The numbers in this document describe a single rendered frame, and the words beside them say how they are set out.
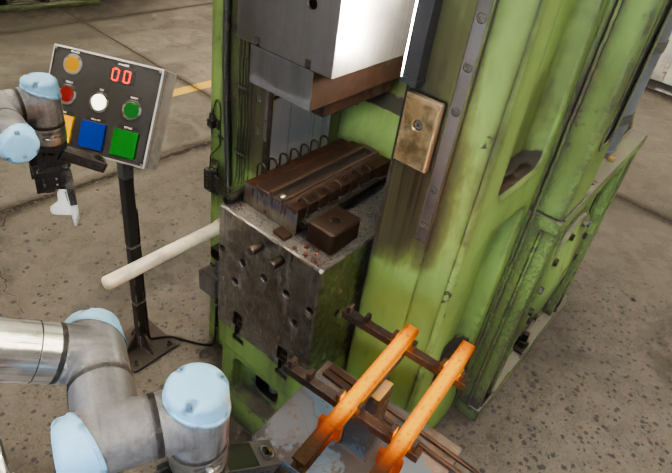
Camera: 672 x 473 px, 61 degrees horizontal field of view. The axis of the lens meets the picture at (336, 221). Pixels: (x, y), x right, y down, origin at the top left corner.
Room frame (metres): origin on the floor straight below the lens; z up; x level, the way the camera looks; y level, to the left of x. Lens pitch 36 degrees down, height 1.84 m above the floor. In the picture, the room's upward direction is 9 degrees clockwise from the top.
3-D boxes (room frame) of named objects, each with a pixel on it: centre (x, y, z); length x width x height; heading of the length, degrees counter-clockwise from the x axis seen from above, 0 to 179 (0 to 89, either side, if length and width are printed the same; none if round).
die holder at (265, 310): (1.41, 0.01, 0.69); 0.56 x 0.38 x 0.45; 146
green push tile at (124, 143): (1.36, 0.61, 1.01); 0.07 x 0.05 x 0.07; 81
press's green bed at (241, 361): (1.41, 0.01, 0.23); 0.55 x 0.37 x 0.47; 146
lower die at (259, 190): (1.43, 0.06, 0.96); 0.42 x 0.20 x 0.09; 146
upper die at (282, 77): (1.43, 0.06, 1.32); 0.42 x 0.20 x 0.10; 146
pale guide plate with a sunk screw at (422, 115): (1.18, -0.15, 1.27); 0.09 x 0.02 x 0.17; 56
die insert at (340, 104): (1.45, 0.02, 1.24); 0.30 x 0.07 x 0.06; 146
